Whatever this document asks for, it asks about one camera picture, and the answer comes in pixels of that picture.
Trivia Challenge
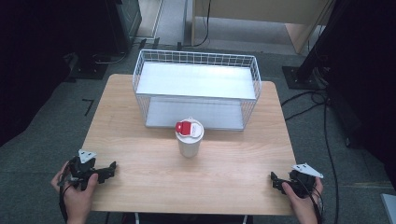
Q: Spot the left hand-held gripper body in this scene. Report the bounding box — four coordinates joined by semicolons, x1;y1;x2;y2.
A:
66;148;105;191

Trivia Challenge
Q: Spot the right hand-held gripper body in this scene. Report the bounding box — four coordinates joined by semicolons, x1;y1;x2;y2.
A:
281;162;325;200

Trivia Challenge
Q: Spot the white cup with red lid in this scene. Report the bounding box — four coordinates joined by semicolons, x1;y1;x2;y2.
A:
175;117;205;159

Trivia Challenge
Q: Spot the white wire shelf rack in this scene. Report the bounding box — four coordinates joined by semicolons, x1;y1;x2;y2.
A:
132;49;262;133

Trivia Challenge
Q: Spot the person's right hand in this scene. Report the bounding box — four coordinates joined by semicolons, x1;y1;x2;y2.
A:
281;176;325;217

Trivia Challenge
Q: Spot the person's left hand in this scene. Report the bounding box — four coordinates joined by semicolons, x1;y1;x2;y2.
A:
50;161;100;219

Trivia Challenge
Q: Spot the white flat object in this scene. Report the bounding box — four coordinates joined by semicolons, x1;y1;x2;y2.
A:
379;192;396;224

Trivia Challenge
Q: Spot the black flat stand base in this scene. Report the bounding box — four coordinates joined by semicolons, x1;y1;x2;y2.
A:
64;51;112;81

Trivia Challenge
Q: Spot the black metal stand with base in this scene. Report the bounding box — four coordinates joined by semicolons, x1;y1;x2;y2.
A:
281;0;349;91

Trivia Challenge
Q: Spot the dark equipment cabinet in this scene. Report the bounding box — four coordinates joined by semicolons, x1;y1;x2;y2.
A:
104;0;143;54

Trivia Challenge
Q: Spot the light wooden cabinet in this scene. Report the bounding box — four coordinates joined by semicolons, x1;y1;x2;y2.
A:
191;0;334;54

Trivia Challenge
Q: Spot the right hand-held gripper cable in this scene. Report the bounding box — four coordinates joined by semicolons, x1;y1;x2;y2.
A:
298;178;325;224

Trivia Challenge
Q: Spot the hand-held gripper cable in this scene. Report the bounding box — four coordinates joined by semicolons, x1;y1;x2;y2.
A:
298;178;325;224
57;161;78;224

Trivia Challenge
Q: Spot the long black floor cable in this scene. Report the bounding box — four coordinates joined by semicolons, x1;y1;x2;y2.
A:
322;102;341;224

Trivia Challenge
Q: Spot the left hand-held gripper cable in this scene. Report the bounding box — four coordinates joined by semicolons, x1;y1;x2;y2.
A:
57;161;78;224

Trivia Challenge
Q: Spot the looped black floor cable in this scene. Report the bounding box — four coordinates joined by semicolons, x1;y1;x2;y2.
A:
280;89;329;122

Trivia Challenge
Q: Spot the hanging black cable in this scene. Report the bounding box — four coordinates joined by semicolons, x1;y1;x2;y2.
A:
186;0;213;49

